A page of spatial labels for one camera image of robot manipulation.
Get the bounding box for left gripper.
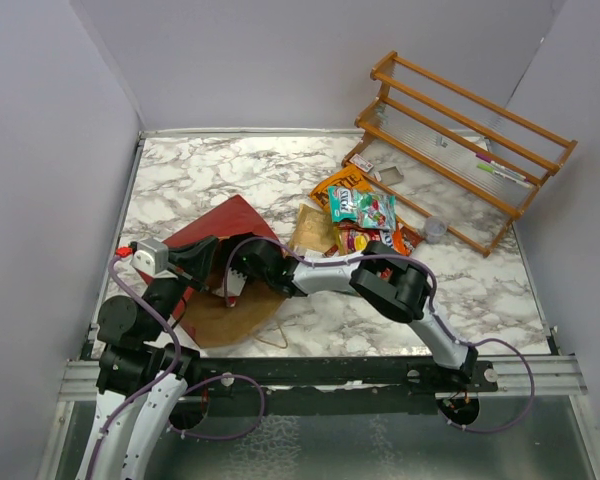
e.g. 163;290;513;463
143;234;220;340

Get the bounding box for brown red paper bag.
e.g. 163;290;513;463
164;195;285;348

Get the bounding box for gold snack bag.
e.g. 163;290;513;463
289;204;339;257

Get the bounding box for orange Fox's fruits candy bag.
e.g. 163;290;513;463
334;223;394;255

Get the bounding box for teal Fox's candy bag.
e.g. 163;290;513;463
328;186;396;232

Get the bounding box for orange Kettle chips bag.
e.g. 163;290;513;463
309;164;373;210

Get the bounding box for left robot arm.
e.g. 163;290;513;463
76;236;219;479

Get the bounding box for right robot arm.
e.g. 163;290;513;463
226;236;478;391

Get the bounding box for small white red card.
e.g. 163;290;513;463
349;154;374;173

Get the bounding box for small grey tray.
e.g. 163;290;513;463
374;165;404;186

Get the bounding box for small clear plastic cup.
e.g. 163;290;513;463
423;216;448;244

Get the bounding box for markers on shelf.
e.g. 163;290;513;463
476;154;532;188

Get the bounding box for wooden orange shelf rack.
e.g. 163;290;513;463
342;51;578;256

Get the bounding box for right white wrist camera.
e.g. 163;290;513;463
213;268;247;308

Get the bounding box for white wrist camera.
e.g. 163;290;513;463
213;268;247;308
115;238;169;278

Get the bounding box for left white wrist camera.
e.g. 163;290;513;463
115;238;169;278

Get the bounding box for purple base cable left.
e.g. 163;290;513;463
162;372;265;441

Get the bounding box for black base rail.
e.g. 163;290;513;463
172;356;497;425

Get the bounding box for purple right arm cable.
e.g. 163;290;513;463
223;235;536;434

